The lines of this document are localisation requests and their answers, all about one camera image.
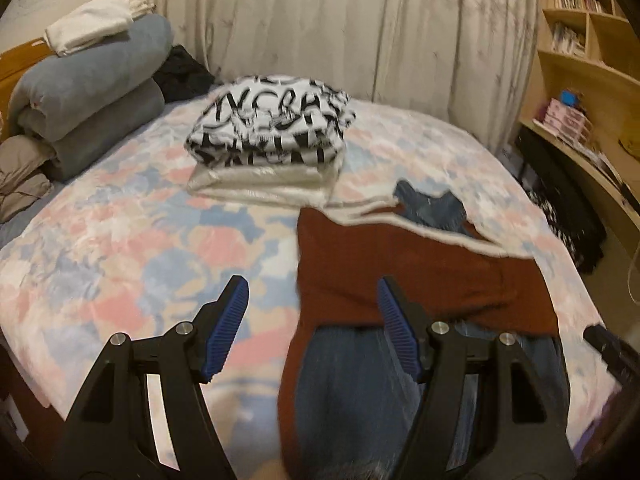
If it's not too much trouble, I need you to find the black and white patterned clothing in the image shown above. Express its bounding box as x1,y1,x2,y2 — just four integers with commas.
527,185,608,273

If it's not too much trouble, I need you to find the pink drawer organizer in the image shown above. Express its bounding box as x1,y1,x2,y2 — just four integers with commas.
542,99,588,136

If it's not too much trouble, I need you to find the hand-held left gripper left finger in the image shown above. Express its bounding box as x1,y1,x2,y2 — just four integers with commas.
47,275,250,480

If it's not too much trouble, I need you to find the black and white printed garment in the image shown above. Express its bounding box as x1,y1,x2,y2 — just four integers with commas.
184,74,357,168

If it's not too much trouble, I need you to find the beige duvet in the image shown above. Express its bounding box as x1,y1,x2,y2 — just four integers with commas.
0,135,55,225

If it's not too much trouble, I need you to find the white folded cloth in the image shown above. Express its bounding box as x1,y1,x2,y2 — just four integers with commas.
44,0,157,57

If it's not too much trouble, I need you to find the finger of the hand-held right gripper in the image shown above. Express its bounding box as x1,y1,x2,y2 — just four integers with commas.
582,325,632,376

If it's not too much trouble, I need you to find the beige patterned curtain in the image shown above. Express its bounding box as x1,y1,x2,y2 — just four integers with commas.
150,0,543,156

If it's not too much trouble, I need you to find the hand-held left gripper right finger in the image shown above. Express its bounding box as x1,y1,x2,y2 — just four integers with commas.
376,276,571,480

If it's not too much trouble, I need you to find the pastel printed bed blanket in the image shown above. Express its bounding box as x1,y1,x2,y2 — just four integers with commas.
0,100,621,480

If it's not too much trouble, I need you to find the white folded garment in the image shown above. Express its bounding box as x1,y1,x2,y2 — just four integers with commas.
186,157,346,208

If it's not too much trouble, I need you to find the brown garment with white lining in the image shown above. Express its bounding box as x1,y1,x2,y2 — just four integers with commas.
277,199,560,480

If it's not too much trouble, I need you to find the wooden headboard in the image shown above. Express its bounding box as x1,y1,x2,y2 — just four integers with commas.
0,40,53,111

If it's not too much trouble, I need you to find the grey-blue rolled blanket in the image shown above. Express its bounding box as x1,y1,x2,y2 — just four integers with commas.
7,12,173,183

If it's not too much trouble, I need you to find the blue denim jacket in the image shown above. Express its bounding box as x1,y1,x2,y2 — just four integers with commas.
295,180,566,480

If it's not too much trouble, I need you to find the black crumpled garment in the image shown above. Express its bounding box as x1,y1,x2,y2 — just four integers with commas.
152,45,217,103

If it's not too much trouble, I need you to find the wooden shelf unit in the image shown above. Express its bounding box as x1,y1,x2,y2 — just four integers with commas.
515,0,640,281

